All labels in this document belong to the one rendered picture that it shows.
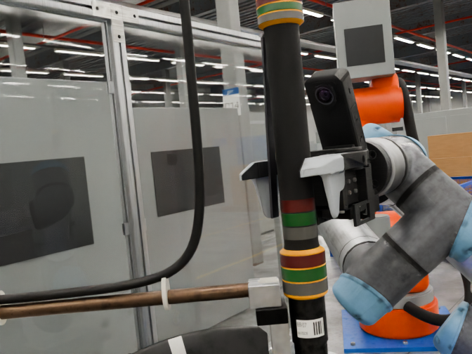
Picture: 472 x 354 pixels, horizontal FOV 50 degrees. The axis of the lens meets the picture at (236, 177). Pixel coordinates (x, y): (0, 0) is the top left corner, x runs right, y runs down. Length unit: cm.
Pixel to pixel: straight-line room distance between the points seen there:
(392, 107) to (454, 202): 372
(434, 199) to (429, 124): 1052
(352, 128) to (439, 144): 797
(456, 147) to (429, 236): 780
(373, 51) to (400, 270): 370
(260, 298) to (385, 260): 24
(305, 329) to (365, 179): 17
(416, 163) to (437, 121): 1045
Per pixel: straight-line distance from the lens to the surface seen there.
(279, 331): 50
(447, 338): 117
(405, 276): 69
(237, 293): 50
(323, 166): 45
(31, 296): 54
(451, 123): 1108
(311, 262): 48
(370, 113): 438
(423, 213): 69
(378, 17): 438
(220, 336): 67
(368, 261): 70
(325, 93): 56
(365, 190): 56
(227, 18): 743
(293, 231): 48
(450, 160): 848
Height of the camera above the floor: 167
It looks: 3 degrees down
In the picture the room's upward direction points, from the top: 6 degrees counter-clockwise
